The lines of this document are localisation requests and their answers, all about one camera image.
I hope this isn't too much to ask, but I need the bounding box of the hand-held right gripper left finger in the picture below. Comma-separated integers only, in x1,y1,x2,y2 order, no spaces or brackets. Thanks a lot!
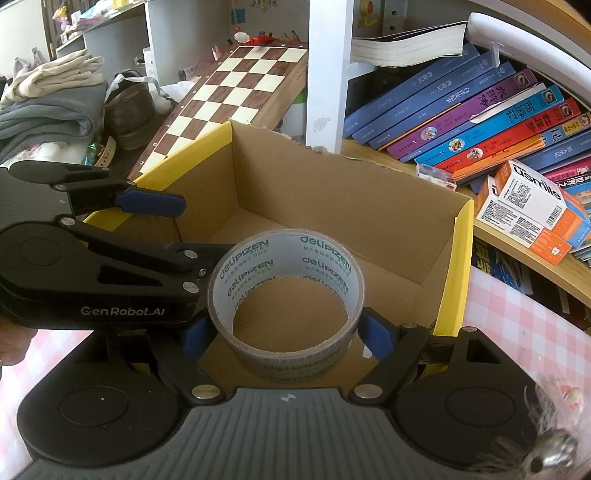
92,318,228,408

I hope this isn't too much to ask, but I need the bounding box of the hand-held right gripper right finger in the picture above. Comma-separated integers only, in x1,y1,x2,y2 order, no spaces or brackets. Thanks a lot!
347,307,519,406

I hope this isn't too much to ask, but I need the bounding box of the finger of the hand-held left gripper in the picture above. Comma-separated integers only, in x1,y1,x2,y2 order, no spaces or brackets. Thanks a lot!
58,215,234,296
8,161,187,217

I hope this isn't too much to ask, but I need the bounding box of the clear packing tape roll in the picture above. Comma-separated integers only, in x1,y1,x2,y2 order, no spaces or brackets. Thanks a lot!
207,227,365,382

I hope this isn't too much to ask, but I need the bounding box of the yellow cardboard box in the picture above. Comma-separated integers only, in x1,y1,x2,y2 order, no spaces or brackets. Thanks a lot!
83,119,475,385

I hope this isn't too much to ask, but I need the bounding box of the brown leather bag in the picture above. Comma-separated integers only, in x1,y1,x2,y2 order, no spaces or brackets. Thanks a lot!
104,69,163,151

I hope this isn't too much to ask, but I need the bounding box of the grey folded cloth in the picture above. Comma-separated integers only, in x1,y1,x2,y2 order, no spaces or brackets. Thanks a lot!
0,83,110,161

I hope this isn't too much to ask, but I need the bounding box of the brown and cream chessboard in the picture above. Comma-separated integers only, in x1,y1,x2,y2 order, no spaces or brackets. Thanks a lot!
127,44,309,182

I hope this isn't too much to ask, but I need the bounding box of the pink cartoon desk mat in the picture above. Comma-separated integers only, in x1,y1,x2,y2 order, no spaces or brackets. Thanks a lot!
0,265,591,444

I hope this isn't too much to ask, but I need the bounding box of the beige folded cloth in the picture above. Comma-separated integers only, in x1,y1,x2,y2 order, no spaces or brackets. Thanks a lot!
0,48,110,103

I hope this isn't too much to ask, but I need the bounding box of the small white red carton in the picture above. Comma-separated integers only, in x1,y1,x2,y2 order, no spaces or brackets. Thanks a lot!
416,162,458,191

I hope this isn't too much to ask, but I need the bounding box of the red toy figure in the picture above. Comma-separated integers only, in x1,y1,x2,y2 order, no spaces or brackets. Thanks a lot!
233,30,283,48

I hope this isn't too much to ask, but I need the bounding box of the white shelf upright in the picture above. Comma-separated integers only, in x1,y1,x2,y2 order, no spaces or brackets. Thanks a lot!
305,0,354,154

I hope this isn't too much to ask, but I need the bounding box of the row of colourful books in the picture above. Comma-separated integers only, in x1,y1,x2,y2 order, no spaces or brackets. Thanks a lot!
344,44,591,266

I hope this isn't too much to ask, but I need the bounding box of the thick open paperback book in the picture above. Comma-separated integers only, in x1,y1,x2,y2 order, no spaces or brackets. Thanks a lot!
351,21,468,68

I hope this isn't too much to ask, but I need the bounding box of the white lamp bar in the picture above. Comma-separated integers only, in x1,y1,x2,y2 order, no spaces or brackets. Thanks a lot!
466,13,591,112

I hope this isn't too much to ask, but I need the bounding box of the beige watch strap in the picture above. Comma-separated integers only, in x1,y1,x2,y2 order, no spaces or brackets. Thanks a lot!
94,136,117,168

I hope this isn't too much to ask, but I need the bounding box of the furry keychain with bell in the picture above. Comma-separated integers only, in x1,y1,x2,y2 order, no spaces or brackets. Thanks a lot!
480,374,588,480

